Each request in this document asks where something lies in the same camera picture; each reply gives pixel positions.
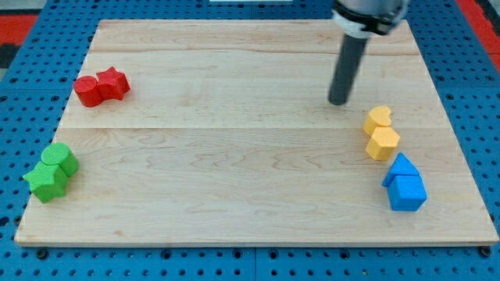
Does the red cylinder block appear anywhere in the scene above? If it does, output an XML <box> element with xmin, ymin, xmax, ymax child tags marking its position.
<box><xmin>73</xmin><ymin>76</ymin><xmax>103</xmax><ymax>107</ymax></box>

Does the green star block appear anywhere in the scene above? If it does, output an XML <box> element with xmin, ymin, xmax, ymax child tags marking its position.
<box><xmin>23</xmin><ymin>161</ymin><xmax>69</xmax><ymax>203</ymax></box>

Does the red star block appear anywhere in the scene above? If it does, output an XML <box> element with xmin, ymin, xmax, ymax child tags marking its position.
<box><xmin>97</xmin><ymin>66</ymin><xmax>130</xmax><ymax>101</ymax></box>

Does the blue triangle block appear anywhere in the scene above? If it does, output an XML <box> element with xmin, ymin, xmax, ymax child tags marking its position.
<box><xmin>381</xmin><ymin>152</ymin><xmax>420</xmax><ymax>187</ymax></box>

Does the green cylinder block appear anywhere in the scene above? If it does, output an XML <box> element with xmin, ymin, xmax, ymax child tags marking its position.
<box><xmin>41</xmin><ymin>143</ymin><xmax>80</xmax><ymax>177</ymax></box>

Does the blue cube block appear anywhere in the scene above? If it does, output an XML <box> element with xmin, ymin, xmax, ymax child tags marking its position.
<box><xmin>387</xmin><ymin>175</ymin><xmax>427</xmax><ymax>212</ymax></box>

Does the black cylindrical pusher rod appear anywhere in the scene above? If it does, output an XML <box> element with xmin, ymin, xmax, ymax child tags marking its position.
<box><xmin>328</xmin><ymin>34</ymin><xmax>369</xmax><ymax>105</ymax></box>

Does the robot arm end silver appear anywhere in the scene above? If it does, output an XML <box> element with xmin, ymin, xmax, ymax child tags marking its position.
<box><xmin>332</xmin><ymin>0</ymin><xmax>410</xmax><ymax>39</ymax></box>

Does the yellow hexagon block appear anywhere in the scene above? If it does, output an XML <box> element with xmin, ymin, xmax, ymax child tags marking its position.
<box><xmin>365</xmin><ymin>127</ymin><xmax>400</xmax><ymax>161</ymax></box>

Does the yellow heart block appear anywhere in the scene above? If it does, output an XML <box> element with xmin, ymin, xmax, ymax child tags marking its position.
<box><xmin>362</xmin><ymin>105</ymin><xmax>391</xmax><ymax>136</ymax></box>

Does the wooden board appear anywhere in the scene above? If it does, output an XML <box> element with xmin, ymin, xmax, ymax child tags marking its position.
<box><xmin>15</xmin><ymin>20</ymin><xmax>498</xmax><ymax>247</ymax></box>

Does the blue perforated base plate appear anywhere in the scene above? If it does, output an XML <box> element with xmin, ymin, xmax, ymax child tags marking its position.
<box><xmin>1</xmin><ymin>1</ymin><xmax>499</xmax><ymax>280</ymax></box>

